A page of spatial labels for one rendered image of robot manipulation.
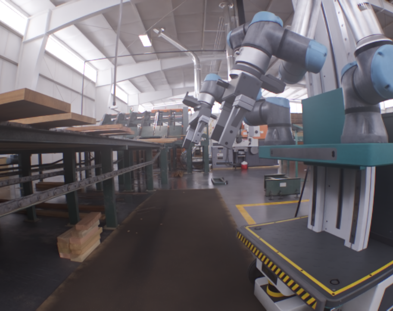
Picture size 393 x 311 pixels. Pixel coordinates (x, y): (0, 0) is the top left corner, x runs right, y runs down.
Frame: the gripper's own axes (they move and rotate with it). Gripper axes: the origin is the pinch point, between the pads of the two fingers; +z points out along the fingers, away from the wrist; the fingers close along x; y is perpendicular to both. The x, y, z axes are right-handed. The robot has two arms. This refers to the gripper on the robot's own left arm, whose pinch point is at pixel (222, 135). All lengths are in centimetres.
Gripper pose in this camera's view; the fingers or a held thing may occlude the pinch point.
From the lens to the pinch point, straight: 51.6
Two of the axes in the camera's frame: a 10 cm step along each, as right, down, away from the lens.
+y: -9.2, -3.7, -1.2
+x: 0.6, 1.6, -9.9
